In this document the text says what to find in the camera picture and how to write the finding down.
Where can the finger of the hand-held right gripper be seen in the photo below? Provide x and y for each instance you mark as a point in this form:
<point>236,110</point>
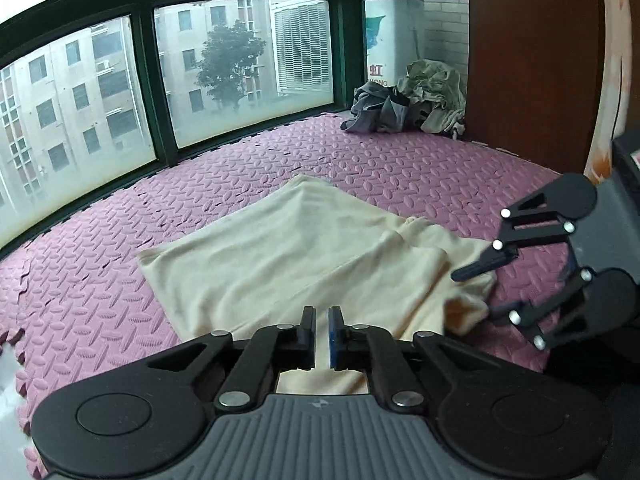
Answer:
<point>480,266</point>
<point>550,300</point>

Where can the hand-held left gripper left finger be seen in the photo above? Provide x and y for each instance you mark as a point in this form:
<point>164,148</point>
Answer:
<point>307,340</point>

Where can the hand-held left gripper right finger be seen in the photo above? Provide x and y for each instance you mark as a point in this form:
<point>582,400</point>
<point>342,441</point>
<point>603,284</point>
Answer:
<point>334,345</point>

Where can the cream long-sleeved top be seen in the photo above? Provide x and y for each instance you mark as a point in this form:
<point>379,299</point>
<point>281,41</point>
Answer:
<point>280,260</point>

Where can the pale patterned crumpled clothes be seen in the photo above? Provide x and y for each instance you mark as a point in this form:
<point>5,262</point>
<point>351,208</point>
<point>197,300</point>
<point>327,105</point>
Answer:
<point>435,90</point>

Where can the grey crumpled clothes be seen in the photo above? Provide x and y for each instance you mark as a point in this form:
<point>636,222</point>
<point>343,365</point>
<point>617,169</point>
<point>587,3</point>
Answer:
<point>375,107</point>

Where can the pale floral curtain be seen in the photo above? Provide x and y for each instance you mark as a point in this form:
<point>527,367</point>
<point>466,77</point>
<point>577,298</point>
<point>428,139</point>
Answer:
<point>617,60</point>

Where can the brown wooden cabinet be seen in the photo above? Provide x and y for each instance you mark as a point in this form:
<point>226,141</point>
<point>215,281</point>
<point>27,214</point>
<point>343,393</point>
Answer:
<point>535,60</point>

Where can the pink foam floor mat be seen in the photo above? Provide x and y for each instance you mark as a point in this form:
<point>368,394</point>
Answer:
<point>150,210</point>

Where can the white panel with blue print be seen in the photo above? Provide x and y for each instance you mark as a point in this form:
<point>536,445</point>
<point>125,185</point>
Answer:
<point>380,40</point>

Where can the outdoor air conditioner unit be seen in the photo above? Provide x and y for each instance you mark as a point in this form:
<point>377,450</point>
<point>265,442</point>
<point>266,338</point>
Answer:
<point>302,45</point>

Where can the tree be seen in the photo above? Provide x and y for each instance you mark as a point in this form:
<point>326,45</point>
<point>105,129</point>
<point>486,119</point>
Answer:
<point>230,65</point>

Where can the beige apartment building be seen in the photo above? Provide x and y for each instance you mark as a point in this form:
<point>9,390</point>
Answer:
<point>75,100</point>

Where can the green window frame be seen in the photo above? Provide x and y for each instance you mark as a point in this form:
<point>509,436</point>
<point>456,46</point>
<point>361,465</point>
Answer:
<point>145,75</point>

